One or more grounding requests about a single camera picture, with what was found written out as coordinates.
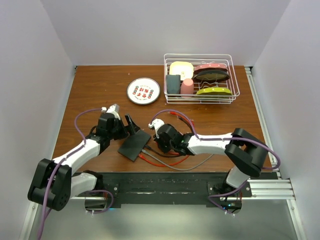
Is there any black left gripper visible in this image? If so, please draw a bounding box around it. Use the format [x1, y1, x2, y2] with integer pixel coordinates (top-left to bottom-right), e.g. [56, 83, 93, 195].
[107, 113, 140, 141]

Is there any black network switch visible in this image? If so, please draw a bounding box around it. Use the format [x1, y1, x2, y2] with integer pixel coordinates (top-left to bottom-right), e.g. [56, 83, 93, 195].
[117, 130, 151, 162]

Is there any grey ethernet cable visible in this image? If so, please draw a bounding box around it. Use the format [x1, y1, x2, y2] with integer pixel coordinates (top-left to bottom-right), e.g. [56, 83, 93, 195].
[142, 149, 216, 172]

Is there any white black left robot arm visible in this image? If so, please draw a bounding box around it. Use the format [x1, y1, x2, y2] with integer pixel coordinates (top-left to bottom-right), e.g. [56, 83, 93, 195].
[27, 112, 140, 211]

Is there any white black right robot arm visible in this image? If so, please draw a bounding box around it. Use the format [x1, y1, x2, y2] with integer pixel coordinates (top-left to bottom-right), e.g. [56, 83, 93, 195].
[152, 123, 268, 197]

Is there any white patterned round plate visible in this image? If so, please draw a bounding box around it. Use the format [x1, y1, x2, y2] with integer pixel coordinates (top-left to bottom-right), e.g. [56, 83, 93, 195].
[126, 77, 161, 105]

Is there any pink cup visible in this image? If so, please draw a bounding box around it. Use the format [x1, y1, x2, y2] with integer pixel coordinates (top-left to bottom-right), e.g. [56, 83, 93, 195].
[180, 78, 194, 95]

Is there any dark teal cup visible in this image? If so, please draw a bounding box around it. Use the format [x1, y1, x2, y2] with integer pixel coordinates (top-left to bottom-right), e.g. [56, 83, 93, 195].
[165, 74, 181, 95]

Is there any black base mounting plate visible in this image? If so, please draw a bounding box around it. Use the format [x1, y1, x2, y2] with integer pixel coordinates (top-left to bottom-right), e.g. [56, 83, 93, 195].
[84, 171, 252, 210]

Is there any yellow-green plate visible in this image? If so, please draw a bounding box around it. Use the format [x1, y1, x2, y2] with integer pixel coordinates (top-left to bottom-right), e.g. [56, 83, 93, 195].
[196, 87, 232, 96]

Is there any cream square bowl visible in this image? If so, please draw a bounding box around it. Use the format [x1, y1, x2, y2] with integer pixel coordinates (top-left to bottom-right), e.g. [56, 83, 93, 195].
[169, 61, 194, 81]

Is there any pink plate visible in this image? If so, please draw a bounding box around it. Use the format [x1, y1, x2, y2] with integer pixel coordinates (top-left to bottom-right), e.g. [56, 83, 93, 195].
[193, 62, 228, 74]

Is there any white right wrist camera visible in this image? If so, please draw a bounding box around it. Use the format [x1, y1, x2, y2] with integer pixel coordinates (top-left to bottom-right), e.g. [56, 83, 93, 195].
[148, 118, 165, 133]

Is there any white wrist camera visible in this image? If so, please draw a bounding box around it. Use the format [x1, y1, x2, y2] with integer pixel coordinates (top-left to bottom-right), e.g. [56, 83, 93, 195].
[106, 104, 121, 120]
[148, 118, 165, 133]

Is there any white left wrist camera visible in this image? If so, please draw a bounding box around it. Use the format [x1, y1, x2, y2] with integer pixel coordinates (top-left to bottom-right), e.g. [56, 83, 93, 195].
[106, 104, 121, 120]

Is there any white wire dish rack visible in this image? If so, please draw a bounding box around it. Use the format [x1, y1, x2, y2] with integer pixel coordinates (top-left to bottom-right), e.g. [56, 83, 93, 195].
[163, 53, 240, 104]

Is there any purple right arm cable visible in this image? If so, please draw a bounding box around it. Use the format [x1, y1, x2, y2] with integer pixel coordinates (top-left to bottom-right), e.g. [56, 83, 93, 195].
[151, 109, 282, 216]

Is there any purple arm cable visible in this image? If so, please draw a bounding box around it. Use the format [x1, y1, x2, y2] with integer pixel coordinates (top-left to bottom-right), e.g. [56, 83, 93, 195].
[36, 107, 115, 240]
[151, 109, 282, 216]

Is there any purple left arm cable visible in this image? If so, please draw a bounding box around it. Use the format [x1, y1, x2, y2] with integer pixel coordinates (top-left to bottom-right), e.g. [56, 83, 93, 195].
[36, 107, 115, 240]

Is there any aluminium frame rail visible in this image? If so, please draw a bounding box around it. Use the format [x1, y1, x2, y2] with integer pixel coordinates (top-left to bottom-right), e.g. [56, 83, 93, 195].
[244, 66, 307, 240]

